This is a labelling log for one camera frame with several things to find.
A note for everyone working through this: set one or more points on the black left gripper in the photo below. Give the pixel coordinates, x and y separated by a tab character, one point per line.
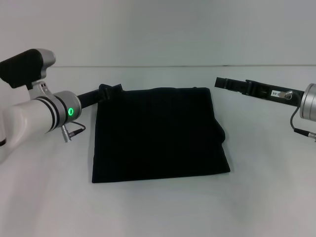
89	98

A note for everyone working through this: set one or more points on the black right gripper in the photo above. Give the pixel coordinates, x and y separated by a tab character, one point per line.
271	92

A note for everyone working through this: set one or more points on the black t-shirt with FREE print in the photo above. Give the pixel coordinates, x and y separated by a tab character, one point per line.
160	135

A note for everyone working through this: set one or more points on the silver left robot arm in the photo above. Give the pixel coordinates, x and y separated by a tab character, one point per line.
29	111

